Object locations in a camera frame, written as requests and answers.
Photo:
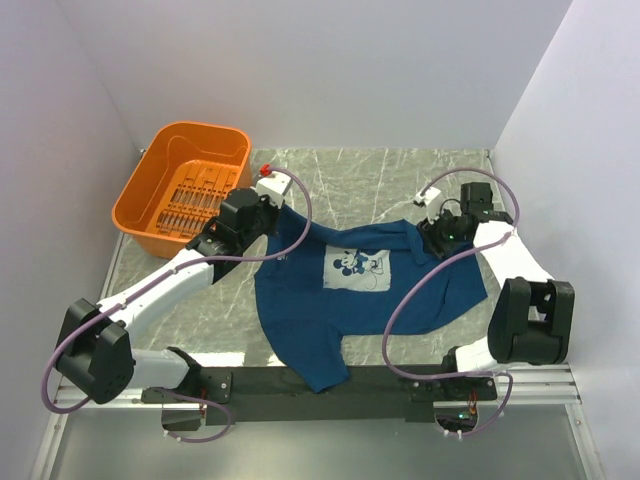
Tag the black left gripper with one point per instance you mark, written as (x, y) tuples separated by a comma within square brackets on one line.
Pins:
[(274, 211)]

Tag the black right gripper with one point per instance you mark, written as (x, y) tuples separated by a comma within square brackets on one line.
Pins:
[(429, 232)]

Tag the blue Mickey Mouse t-shirt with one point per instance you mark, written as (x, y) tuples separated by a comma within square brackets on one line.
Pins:
[(327, 284)]

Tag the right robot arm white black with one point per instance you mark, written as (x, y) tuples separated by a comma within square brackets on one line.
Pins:
[(531, 322)]

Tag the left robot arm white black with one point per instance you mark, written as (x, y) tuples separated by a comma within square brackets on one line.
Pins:
[(94, 348)]

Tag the orange plastic laundry basket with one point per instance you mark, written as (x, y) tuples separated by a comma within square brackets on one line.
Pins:
[(179, 184)]

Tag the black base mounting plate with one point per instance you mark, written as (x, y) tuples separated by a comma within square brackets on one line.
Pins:
[(258, 394)]

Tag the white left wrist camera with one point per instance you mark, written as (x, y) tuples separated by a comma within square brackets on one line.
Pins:
[(275, 186)]

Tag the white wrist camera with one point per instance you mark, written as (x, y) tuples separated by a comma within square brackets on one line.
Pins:
[(275, 186), (426, 197)]

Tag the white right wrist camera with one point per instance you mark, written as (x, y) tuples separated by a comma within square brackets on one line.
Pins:
[(426, 197)]

